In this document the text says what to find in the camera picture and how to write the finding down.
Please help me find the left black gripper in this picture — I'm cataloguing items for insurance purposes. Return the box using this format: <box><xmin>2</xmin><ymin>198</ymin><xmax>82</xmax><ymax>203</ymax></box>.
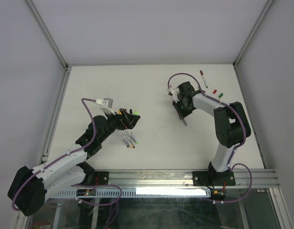
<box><xmin>99</xmin><ymin>108</ymin><xmax>140</xmax><ymax>143</ymax></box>

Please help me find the light green cap marker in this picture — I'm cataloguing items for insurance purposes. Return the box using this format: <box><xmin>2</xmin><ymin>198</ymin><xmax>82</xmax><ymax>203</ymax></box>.
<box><xmin>130</xmin><ymin>132</ymin><xmax>139</xmax><ymax>144</ymax></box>

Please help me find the yellow marker pen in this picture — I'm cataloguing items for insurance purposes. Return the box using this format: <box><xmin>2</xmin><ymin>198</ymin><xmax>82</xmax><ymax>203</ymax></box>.
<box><xmin>122</xmin><ymin>131</ymin><xmax>133</xmax><ymax>148</ymax></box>

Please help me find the brown cap marker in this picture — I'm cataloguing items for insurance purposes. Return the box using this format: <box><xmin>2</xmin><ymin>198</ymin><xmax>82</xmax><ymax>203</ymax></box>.
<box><xmin>124</xmin><ymin>131</ymin><xmax>136</xmax><ymax>148</ymax></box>

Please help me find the blue marker pen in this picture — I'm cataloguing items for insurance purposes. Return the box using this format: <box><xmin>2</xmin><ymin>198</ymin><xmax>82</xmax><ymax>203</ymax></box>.
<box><xmin>117</xmin><ymin>132</ymin><xmax>130</xmax><ymax>148</ymax></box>

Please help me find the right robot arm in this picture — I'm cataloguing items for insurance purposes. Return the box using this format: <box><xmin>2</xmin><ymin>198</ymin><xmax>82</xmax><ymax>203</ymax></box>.
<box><xmin>168</xmin><ymin>82</ymin><xmax>251</xmax><ymax>185</ymax></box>

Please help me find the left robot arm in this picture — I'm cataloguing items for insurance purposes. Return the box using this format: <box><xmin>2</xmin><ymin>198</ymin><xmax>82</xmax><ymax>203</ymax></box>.
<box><xmin>7</xmin><ymin>108</ymin><xmax>140</xmax><ymax>216</ymax></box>

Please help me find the dark red cap marker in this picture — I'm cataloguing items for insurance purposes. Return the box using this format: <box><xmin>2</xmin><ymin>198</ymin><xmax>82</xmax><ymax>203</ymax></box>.
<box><xmin>200</xmin><ymin>70</ymin><xmax>208</xmax><ymax>88</ymax></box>

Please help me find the controller board with LEDs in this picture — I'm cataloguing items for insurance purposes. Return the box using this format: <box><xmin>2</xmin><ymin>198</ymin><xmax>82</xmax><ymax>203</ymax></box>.
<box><xmin>76</xmin><ymin>188</ymin><xmax>98</xmax><ymax>197</ymax></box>

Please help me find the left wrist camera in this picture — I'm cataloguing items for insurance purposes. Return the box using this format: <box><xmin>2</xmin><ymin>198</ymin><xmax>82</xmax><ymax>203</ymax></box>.
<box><xmin>95</xmin><ymin>98</ymin><xmax>115</xmax><ymax>115</ymax></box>

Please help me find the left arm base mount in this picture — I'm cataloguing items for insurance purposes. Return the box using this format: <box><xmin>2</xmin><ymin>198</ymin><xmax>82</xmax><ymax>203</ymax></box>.
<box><xmin>77</xmin><ymin>162</ymin><xmax>109</xmax><ymax>186</ymax></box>

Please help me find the slotted cable duct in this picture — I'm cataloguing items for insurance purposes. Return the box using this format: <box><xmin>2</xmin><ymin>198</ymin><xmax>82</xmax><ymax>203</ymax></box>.
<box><xmin>52</xmin><ymin>187</ymin><xmax>211</xmax><ymax>199</ymax></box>

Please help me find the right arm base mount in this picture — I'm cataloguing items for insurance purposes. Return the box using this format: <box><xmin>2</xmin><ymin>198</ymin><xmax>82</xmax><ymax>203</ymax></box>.
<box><xmin>192</xmin><ymin>162</ymin><xmax>236</xmax><ymax>188</ymax></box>

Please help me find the aluminium front rail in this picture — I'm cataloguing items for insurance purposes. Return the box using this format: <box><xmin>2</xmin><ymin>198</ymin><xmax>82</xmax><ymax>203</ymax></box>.
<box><xmin>107</xmin><ymin>167</ymin><xmax>280</xmax><ymax>189</ymax></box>

